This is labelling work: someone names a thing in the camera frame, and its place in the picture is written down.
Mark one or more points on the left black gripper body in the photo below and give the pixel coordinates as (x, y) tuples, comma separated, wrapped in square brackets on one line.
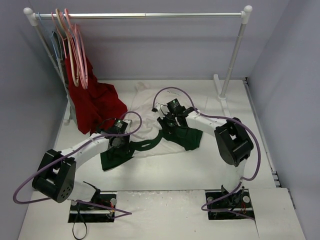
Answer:
[(119, 152)]

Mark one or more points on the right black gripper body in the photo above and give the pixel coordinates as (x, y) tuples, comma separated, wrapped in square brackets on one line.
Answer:
[(167, 125)]

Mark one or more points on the white green raglan t shirt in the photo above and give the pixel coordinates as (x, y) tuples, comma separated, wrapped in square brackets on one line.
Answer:
[(152, 139)]

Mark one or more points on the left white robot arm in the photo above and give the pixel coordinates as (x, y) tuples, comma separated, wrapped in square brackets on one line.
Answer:
[(57, 170)]

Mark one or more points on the red t shirt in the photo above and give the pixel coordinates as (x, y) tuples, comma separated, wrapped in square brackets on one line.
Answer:
[(95, 105)]

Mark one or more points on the blue plastic hanger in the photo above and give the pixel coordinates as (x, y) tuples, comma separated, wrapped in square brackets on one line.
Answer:
[(55, 42)]

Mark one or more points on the beige wooden hanger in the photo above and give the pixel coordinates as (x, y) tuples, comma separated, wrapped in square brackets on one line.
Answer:
[(69, 47)]

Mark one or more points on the white metal clothes rack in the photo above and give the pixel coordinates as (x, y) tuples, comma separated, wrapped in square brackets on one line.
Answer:
[(156, 46)]

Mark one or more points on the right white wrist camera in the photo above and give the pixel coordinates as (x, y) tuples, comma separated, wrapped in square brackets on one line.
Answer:
[(160, 109)]

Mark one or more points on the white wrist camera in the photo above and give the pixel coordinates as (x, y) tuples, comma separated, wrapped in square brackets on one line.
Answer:
[(128, 124), (160, 109)]

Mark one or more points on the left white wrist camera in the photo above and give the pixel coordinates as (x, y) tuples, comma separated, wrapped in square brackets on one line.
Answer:
[(128, 124)]

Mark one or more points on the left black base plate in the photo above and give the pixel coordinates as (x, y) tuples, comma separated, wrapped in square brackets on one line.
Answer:
[(79, 212)]

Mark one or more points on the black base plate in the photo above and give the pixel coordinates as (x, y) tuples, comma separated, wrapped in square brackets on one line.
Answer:
[(79, 212), (235, 207)]

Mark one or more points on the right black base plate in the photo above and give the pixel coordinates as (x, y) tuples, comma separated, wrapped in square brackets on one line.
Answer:
[(235, 207)]

